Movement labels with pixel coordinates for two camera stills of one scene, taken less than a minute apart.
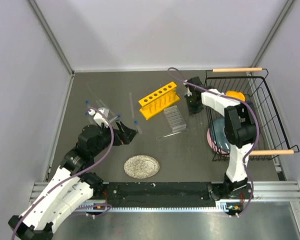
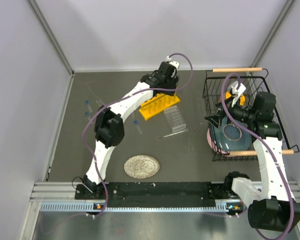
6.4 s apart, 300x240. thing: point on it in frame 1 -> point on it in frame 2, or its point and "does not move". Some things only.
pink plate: (212, 144) does not move
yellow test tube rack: (159, 100) does not move
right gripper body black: (193, 107) -> (242, 114)
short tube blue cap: (136, 122) does not move
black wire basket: (248, 85) does not move
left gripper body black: (106, 136) -> (171, 83)
